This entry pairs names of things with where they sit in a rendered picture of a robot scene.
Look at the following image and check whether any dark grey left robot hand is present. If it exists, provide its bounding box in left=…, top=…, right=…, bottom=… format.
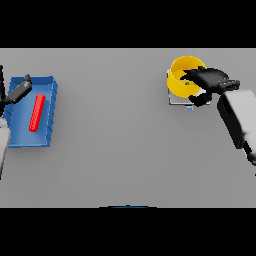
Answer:
left=0, top=65, right=33, bottom=118

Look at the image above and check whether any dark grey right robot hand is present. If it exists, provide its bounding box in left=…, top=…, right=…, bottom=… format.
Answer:
left=179, top=65, right=241, bottom=108

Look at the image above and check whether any yellow bowl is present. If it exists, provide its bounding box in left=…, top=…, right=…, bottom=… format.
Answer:
left=166, top=55, right=208, bottom=99

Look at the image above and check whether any red beaker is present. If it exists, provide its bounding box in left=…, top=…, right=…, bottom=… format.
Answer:
left=28, top=93, right=47, bottom=133

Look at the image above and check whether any pale square measuring scale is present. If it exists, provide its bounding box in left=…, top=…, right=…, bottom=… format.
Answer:
left=166, top=69, right=212, bottom=111

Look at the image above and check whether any blue tray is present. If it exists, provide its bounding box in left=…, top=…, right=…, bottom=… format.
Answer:
left=3, top=75, right=59, bottom=148

